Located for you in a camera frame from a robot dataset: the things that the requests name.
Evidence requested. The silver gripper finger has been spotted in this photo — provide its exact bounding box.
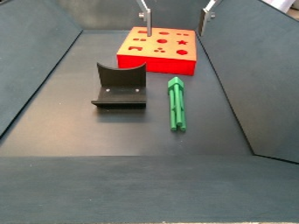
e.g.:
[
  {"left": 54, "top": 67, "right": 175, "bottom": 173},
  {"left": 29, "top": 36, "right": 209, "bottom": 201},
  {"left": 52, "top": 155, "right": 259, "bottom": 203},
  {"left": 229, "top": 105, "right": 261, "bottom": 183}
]
[
  {"left": 199, "top": 0, "right": 221, "bottom": 36},
  {"left": 135, "top": 0, "right": 152, "bottom": 37}
]

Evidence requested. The green three prong object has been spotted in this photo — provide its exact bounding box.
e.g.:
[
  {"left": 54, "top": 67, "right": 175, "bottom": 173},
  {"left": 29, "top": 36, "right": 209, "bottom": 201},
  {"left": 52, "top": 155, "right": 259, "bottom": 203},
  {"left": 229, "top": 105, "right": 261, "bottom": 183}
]
[{"left": 168, "top": 77, "right": 187, "bottom": 131}]

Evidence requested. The black curved fixture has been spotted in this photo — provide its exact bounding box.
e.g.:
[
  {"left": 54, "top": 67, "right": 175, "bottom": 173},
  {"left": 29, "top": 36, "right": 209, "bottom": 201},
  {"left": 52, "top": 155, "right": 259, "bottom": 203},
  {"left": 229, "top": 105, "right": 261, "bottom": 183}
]
[{"left": 91, "top": 64, "right": 147, "bottom": 109}]

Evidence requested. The red shape sorter block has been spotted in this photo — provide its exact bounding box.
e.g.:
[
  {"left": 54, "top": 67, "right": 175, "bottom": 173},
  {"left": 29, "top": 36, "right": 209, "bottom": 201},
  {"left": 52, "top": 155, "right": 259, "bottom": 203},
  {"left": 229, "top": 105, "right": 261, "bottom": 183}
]
[{"left": 116, "top": 27, "right": 197, "bottom": 75}]

